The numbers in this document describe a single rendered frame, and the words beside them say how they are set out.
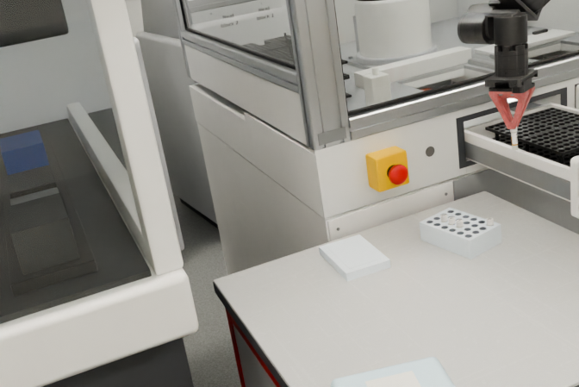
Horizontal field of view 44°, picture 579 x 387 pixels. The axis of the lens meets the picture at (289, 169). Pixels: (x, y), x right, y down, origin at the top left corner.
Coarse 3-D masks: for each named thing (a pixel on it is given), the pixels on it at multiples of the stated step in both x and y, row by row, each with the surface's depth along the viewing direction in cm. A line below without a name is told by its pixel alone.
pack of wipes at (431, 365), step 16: (384, 368) 94; (400, 368) 94; (416, 368) 93; (432, 368) 93; (336, 384) 92; (352, 384) 92; (368, 384) 91; (384, 384) 91; (400, 384) 90; (416, 384) 90; (432, 384) 90; (448, 384) 89
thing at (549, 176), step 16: (528, 112) 157; (576, 112) 152; (464, 128) 152; (480, 128) 153; (480, 144) 146; (496, 144) 140; (480, 160) 147; (496, 160) 142; (512, 160) 137; (528, 160) 133; (544, 160) 129; (512, 176) 138; (528, 176) 134; (544, 176) 129; (560, 176) 126; (560, 192) 126
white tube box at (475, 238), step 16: (448, 208) 139; (432, 224) 133; (448, 224) 132; (464, 224) 131; (480, 224) 130; (496, 224) 129; (432, 240) 133; (448, 240) 129; (464, 240) 126; (480, 240) 127; (496, 240) 129; (464, 256) 127
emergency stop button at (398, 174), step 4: (392, 168) 137; (396, 168) 137; (400, 168) 137; (404, 168) 137; (392, 172) 137; (396, 172) 137; (400, 172) 137; (404, 172) 137; (392, 176) 137; (396, 176) 137; (400, 176) 137; (404, 176) 138; (392, 180) 137; (396, 180) 137; (400, 180) 137; (404, 180) 138
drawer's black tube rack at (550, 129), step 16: (544, 112) 153; (560, 112) 151; (496, 128) 147; (528, 128) 144; (544, 128) 143; (560, 128) 141; (576, 128) 141; (528, 144) 137; (544, 144) 135; (560, 144) 133; (560, 160) 132
